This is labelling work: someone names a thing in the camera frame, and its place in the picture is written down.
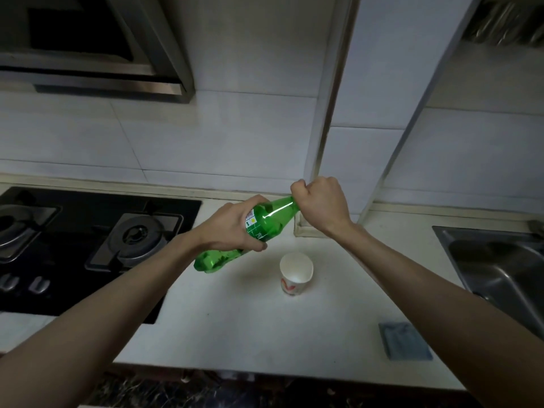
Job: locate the person's right hand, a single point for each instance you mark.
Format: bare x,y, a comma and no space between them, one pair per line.
323,206

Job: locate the person's left thumb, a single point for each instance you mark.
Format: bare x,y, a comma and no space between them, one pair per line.
255,243

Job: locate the stainless steel range hood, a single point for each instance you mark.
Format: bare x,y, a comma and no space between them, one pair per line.
93,42

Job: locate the metal dish rack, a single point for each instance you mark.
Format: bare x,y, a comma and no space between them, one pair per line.
505,19

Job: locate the person's right fingers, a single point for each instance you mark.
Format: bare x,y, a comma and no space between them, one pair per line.
300,191

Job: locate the grey dish cloth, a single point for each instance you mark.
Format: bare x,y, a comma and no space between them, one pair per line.
404,341

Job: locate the green plastic soda bottle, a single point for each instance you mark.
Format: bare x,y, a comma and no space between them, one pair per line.
265,223

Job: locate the person's right forearm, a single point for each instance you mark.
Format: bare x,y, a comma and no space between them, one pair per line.
442,310

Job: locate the person's left forearm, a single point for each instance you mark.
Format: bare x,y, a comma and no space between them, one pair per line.
97,322

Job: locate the stainless steel sink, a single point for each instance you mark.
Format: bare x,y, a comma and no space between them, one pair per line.
499,267

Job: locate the black gas stove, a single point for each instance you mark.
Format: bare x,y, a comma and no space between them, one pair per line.
80,246

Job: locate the person's left hand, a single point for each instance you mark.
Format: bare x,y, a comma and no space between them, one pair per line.
229,227

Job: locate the white paper cup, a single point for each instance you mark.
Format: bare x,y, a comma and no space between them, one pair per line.
296,273

